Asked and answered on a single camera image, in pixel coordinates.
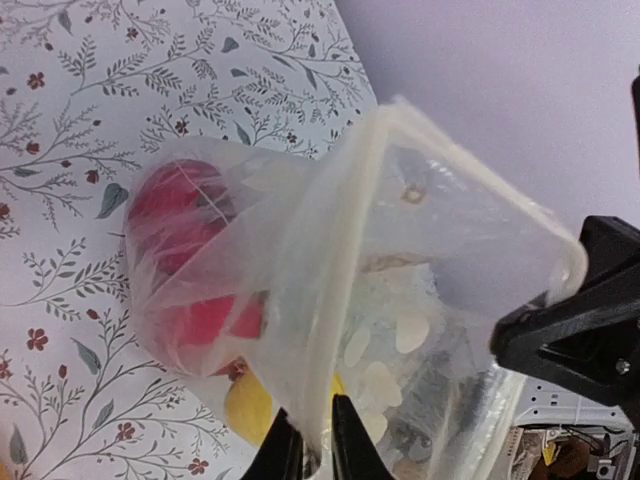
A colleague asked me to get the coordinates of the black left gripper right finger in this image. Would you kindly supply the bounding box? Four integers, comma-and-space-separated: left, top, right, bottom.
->
331, 395, 394, 480

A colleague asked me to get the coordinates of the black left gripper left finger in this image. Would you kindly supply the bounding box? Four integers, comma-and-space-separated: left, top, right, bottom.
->
241, 409, 303, 480

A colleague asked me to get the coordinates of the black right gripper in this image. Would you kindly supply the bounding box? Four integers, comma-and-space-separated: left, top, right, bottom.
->
490, 216, 639, 407

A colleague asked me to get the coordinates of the yellow toy apple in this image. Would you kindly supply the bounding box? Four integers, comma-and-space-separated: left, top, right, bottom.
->
215, 365, 347, 447

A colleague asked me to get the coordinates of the clear polka dot zip bag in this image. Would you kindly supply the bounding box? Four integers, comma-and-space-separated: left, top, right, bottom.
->
124, 101, 588, 479

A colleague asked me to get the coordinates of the red toy apple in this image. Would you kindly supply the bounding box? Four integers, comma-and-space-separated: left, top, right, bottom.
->
125, 159, 237, 275

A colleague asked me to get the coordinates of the pink red toy peach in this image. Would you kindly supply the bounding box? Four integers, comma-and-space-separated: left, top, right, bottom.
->
162, 292, 266, 346

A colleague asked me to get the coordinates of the floral white table mat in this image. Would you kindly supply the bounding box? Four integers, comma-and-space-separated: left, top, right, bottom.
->
0, 0, 381, 480

